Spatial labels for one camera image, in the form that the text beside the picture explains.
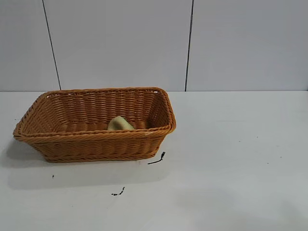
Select pale yellow egg yolk pastry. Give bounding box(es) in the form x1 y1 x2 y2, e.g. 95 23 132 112
107 115 135 131

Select brown woven wicker basket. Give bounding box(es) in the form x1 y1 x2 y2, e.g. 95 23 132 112
13 86 178 163

